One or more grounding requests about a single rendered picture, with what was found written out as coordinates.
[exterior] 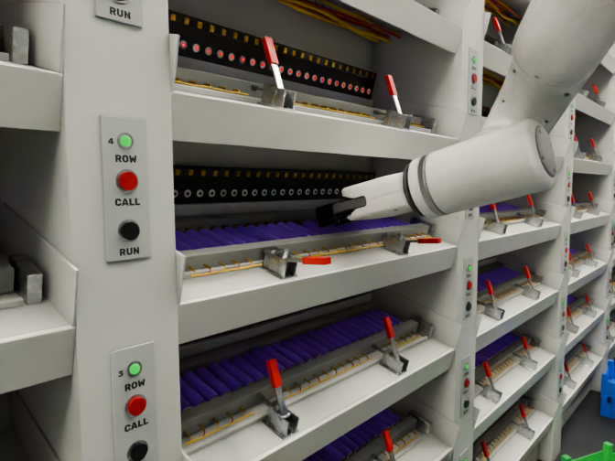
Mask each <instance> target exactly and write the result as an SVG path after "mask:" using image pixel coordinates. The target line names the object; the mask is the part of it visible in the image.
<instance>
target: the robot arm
mask: <svg viewBox="0 0 615 461"><path fill-rule="evenodd" d="M614 43H615V0H532V1H531V3H530V5H529V6H528V8H527V10H526V12H525V14H524V16H523V19H522V21H521V24H520V26H519V27H518V29H517V32H516V34H515V37H514V40H513V43H512V62H511V65H510V68H509V70H508V73H507V75H506V78H505V80H504V83H503V85H502V88H501V90H500V92H499V94H498V96H497V99H496V101H495V103H494V104H493V106H492V108H491V111H490V113H489V115H488V117H487V119H486V121H485V123H484V125H483V126H482V127H481V129H480V131H479V132H478V134H477V135H476V136H474V137H472V138H470V139H469V140H466V141H463V142H460V143H457V144H455V145H451V146H448V147H445V148H442V149H440V150H437V151H435V152H432V153H429V154H427V155H422V156H420V157H417V158H415V159H413V160H412V162H411V163H410V164H408V165H407V166H406V167H405V170H404V172H403V173H398V174H393V175H390V176H385V177H379V178H376V179H373V180H369V181H366V182H363V183H360V184H357V185H353V186H350V187H346V188H344V189H343V190H342V191H341V193H342V196H343V197H347V199H344V200H341V201H338V202H333V203H330V204H327V205H324V206H321V207H318V208H316V214H317V218H318V226H319V227H320V228H323V227H327V226H329V225H333V224H334V225H335V226H340V225H343V224H347V223H351V222H354V221H356V220H373V219H381V218H387V217H392V216H396V215H400V214H404V213H407V212H411V211H413V212H414V213H415V214H417V215H419V216H420V217H428V218H430V219H433V218H436V217H441V216H445V215H448V214H451V213H455V212H460V211H463V210H467V209H474V208H477V207H481V206H485V205H489V204H492V203H496V202H500V201H504V200H507V199H511V198H519V197H522V196H526V195H530V194H534V193H537V192H541V191H545V190H548V189H551V188H552V187H553V186H554V185H555V183H556V175H557V170H556V157H555V152H554V149H553V147H552V144H551V141H550V139H549V136H548V135H549V133H550V132H551V130H552V129H553V128H554V126H555V125H556V123H557V122H558V120H559V119H560V117H561V116H562V115H563V113H564V112H565V110H566V108H567V107H568V106H569V104H570V103H571V102H572V101H573V100H574V98H575V97H576V96H577V94H578V93H579V91H580V90H581V88H582V87H583V86H584V84H585V83H586V82H587V80H588V79H589V77H590V76H591V75H592V73H593V72H594V71H595V69H596V68H597V67H598V65H599V64H600V62H601V61H602V60H603V59H604V57H605V56H606V55H607V53H608V52H609V50H610V48H611V47H612V46H613V44H614Z"/></svg>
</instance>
